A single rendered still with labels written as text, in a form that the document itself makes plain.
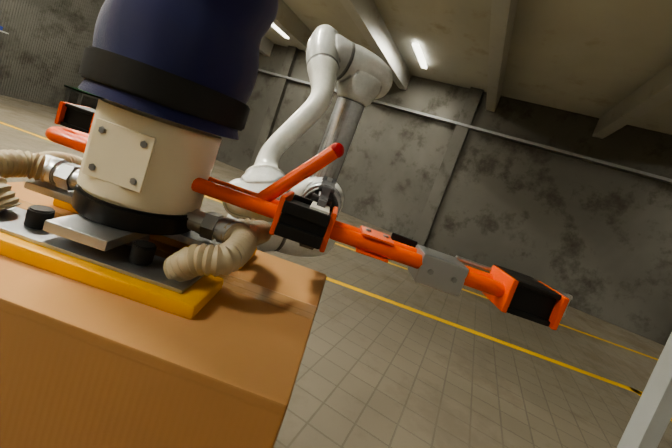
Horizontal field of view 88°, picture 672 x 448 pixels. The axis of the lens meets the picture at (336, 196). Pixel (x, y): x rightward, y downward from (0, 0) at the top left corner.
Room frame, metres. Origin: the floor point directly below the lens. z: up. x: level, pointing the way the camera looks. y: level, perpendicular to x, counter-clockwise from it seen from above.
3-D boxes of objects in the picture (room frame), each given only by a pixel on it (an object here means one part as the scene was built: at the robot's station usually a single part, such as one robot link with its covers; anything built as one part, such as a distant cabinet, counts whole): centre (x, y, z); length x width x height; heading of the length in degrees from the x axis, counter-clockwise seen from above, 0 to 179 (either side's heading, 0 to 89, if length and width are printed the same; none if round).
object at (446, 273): (0.53, -0.18, 1.19); 0.07 x 0.07 x 0.04; 0
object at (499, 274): (0.53, -0.32, 1.20); 0.08 x 0.07 x 0.05; 90
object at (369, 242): (0.65, 0.09, 1.20); 0.93 x 0.30 x 0.04; 90
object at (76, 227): (0.53, 0.28, 1.13); 0.34 x 0.25 x 0.06; 90
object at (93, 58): (0.53, 0.28, 1.31); 0.23 x 0.23 x 0.04
